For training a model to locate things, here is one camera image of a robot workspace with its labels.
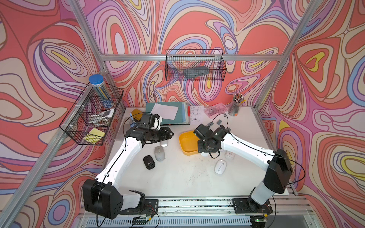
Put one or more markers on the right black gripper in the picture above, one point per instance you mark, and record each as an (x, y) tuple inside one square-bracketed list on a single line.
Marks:
[(200, 148)]

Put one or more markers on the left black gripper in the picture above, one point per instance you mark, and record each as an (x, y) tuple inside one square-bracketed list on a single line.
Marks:
[(164, 134)]

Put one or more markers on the silver slim mouse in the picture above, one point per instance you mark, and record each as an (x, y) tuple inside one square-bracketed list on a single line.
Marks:
[(164, 143)]

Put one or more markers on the grey mouse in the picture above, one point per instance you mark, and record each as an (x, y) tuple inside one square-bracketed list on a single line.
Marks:
[(159, 153)]

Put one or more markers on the yellow storage box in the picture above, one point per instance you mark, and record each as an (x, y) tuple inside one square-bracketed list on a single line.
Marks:
[(189, 143)]

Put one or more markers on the black mouse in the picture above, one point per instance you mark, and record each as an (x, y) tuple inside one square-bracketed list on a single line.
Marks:
[(149, 162)]

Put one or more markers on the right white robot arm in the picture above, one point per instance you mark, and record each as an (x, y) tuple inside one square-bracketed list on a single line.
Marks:
[(280, 170)]

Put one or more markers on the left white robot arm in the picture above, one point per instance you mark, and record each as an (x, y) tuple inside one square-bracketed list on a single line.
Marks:
[(104, 195)]

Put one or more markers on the pink transparent clip box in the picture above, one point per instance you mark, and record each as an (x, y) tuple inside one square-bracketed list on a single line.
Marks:
[(215, 110)]

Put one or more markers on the yellow-brown wallet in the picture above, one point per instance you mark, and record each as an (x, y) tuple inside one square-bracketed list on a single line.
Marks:
[(136, 115)]

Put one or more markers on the white paper sheet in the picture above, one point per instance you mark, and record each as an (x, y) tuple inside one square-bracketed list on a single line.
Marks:
[(165, 111)]

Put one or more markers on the printed instruction sheet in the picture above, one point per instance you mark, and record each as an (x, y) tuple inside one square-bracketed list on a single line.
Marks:
[(195, 113)]

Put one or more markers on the pen cup with pens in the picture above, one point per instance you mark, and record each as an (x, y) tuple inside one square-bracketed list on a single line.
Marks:
[(235, 105)]

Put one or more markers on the yellow sticky note pad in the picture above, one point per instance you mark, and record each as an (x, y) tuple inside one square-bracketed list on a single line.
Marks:
[(94, 136)]

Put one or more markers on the dark eraser in basket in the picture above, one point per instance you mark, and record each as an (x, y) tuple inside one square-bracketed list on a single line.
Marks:
[(196, 72)]

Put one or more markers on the blue-lid pencil jar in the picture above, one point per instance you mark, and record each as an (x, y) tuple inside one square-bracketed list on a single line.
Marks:
[(99, 86)]

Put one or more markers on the black wire side basket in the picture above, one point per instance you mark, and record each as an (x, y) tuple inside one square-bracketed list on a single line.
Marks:
[(89, 113)]

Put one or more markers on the black wire wall basket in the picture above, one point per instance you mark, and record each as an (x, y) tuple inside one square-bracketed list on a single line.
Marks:
[(195, 65)]

